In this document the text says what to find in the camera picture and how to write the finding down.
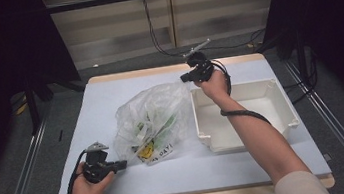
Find pale blue table mat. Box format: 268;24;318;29
41;52;334;194

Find person's beige sleeve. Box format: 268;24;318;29
272;166;332;194

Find black metal stand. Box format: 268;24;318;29
20;69;92;135

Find yellow floor tape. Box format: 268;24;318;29
14;102;30;116

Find person's right hand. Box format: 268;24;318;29
192;67;234;107

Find green snack packet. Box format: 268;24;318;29
131;111;182;146

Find clear printed plastic bag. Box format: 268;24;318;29
106;80;201;170

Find black wall cable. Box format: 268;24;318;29
141;0;271;68

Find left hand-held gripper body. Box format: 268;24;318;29
78;139;118;186

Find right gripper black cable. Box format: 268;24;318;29
209;53;272;132

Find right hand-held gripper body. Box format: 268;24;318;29
181;37;217;85

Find white plastic tray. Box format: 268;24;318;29
188;75;303;158

